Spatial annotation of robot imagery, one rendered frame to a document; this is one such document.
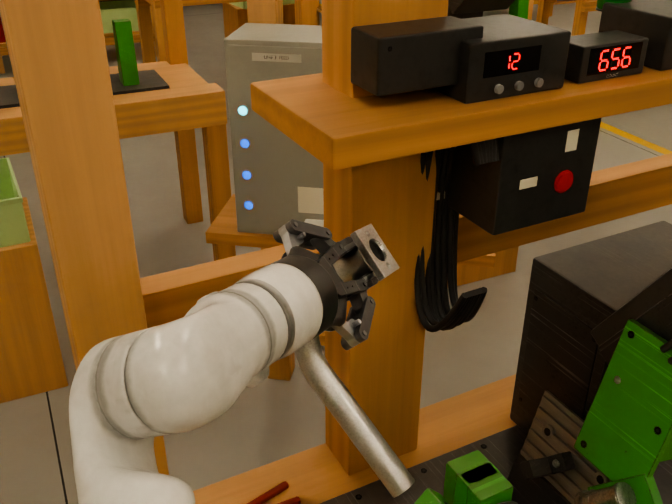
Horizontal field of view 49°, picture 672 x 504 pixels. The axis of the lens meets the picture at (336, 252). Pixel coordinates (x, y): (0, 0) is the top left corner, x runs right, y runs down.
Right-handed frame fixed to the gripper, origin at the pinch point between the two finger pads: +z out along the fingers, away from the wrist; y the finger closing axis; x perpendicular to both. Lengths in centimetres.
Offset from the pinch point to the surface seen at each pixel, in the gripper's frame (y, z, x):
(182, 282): 11.7, 14.5, 33.8
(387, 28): 22.1, 19.8, -10.0
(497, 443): -39, 51, 24
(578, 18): 77, 533, 28
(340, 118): 15.7, 13.4, -1.3
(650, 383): -32.6, 30.2, -10.1
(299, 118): 18.5, 12.1, 2.6
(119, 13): 336, 499, 355
